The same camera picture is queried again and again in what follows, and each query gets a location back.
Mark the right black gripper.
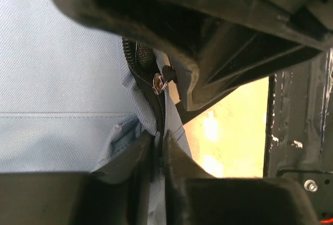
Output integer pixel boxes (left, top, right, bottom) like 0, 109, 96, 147
53, 0, 332, 110

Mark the blue student backpack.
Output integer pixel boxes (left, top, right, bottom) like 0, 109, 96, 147
1, 0, 191, 224

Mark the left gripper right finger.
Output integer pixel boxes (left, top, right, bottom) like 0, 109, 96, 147
163, 130, 320, 225

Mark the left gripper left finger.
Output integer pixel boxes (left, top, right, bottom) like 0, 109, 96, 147
1, 132, 153, 225

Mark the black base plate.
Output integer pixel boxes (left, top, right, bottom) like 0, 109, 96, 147
263, 51, 332, 224

